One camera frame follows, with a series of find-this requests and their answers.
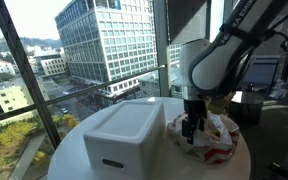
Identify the yellow wrist camera mount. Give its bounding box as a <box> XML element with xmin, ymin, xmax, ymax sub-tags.
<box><xmin>207</xmin><ymin>92</ymin><xmax>235</xmax><ymax>115</ymax></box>

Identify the black monitor on desk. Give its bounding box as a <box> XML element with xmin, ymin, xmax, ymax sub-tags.
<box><xmin>239</xmin><ymin>55</ymin><xmax>279</xmax><ymax>94</ymax></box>

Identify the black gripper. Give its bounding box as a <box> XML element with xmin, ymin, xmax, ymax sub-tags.
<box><xmin>182</xmin><ymin>100</ymin><xmax>207</xmax><ymax>145</ymax></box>

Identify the white plastic storage box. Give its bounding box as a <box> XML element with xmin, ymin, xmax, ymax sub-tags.
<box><xmin>83</xmin><ymin>101</ymin><xmax>166</xmax><ymax>180</ymax></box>

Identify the dark waste bin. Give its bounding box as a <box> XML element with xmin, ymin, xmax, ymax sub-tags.
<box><xmin>230</xmin><ymin>91</ymin><xmax>264</xmax><ymax>125</ymax></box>

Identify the round white table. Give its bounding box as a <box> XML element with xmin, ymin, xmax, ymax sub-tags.
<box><xmin>47</xmin><ymin>105</ymin><xmax>251</xmax><ymax>180</ymax></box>

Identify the white red plastic bag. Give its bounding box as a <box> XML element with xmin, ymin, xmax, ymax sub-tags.
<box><xmin>167</xmin><ymin>111</ymin><xmax>240</xmax><ymax>164</ymax></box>

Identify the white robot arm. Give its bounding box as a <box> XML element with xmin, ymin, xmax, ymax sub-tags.
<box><xmin>180</xmin><ymin>0</ymin><xmax>288</xmax><ymax>144</ymax></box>

